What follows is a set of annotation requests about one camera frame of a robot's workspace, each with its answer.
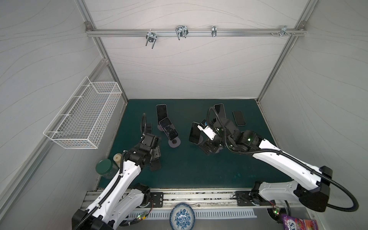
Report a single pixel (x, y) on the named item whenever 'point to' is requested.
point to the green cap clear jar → (105, 167)
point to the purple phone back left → (161, 111)
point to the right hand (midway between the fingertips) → (205, 134)
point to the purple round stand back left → (159, 127)
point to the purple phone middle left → (167, 126)
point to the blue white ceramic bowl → (182, 217)
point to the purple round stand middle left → (175, 143)
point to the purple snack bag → (290, 223)
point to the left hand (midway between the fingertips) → (154, 147)
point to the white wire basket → (82, 122)
